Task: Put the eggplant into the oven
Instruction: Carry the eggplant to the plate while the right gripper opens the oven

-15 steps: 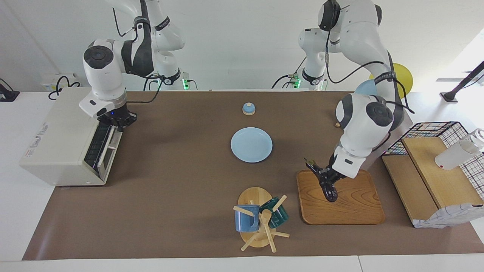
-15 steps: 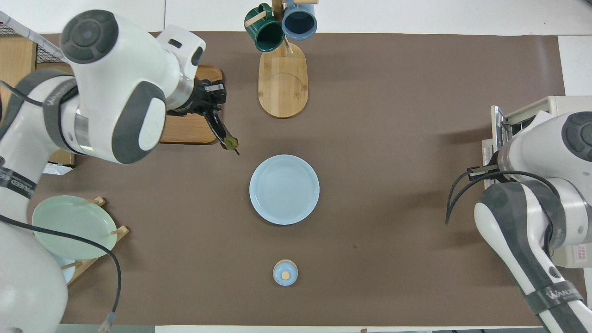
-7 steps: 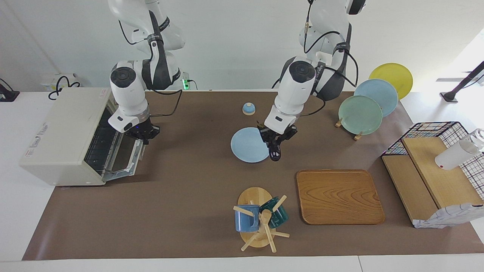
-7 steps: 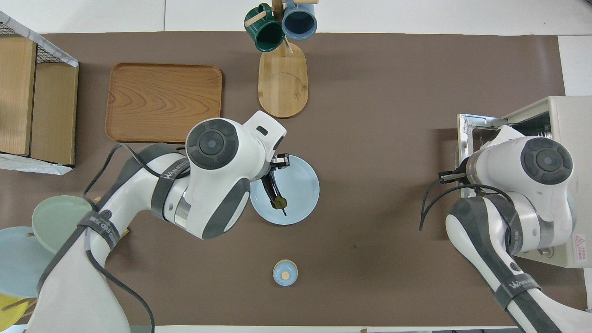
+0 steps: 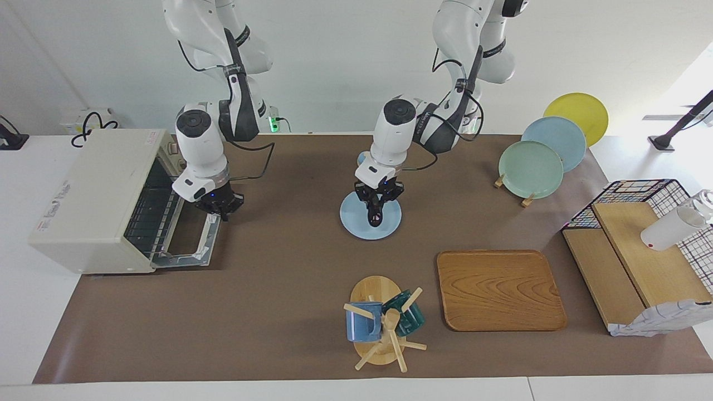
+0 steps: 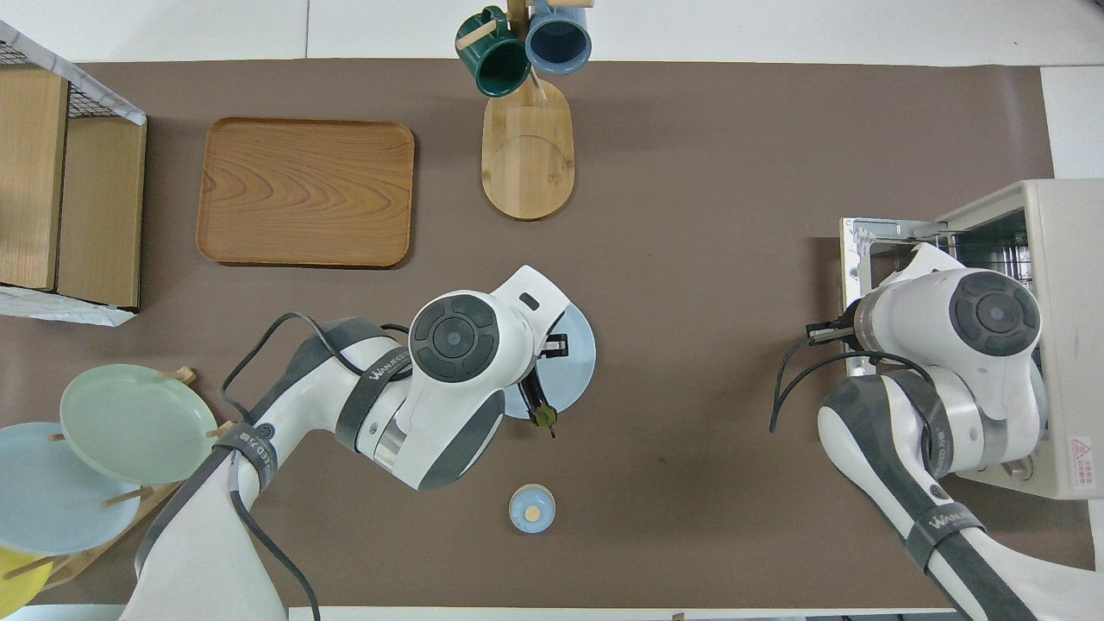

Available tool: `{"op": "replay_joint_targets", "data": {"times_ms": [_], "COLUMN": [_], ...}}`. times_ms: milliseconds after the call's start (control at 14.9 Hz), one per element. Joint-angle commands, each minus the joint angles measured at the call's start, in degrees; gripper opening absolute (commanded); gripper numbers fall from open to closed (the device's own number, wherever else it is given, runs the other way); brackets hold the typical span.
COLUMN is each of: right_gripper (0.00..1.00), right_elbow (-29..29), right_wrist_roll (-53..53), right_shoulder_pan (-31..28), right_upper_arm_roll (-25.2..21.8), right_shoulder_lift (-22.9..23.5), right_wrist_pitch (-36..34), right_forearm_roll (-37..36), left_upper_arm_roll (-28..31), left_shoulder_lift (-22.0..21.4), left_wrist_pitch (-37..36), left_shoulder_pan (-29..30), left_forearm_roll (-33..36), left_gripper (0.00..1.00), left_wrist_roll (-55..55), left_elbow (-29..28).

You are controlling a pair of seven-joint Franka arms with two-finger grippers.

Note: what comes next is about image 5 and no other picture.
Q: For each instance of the blue mug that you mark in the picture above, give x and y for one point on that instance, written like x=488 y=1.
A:
x=362 y=328

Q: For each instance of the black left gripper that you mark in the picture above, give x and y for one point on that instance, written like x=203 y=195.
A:
x=384 y=188

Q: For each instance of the wooden plate rack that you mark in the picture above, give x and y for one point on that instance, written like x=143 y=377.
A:
x=527 y=200

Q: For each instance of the small blue bell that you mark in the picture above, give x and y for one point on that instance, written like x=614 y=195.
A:
x=360 y=159

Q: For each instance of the white cup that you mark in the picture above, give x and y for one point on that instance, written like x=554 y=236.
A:
x=668 y=228

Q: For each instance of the yellow plate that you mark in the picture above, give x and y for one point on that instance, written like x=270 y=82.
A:
x=579 y=111

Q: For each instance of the light blue racked plate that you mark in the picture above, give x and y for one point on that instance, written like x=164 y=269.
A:
x=557 y=133

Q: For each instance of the beige toaster oven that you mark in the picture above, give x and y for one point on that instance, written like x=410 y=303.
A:
x=83 y=211

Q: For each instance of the toaster oven glass door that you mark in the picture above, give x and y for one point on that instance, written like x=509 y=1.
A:
x=178 y=260

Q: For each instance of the wooden step shelf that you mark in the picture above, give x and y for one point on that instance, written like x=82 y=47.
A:
x=657 y=267

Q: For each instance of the dark purple eggplant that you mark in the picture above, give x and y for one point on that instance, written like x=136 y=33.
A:
x=376 y=219

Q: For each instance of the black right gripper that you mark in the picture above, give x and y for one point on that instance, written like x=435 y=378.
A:
x=217 y=197

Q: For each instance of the black stand base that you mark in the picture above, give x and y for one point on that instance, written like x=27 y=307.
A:
x=14 y=142

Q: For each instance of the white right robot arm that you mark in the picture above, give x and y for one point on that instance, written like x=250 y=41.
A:
x=200 y=150

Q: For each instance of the black angled camera stand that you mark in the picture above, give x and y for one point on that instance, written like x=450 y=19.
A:
x=663 y=143

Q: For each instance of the wooden mug tree stand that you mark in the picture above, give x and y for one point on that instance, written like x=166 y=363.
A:
x=373 y=289

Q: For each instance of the pale green plate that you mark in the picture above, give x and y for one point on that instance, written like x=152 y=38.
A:
x=529 y=170

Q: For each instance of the dark green mug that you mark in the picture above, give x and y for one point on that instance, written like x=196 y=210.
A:
x=412 y=320

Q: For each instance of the wooden serving tray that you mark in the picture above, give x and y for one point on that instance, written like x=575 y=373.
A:
x=501 y=289

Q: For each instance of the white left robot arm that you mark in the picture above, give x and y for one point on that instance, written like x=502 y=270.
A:
x=390 y=139

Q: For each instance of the white power strip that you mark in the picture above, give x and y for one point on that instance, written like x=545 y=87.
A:
x=69 y=120

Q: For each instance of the brown table mat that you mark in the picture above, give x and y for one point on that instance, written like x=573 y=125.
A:
x=289 y=250

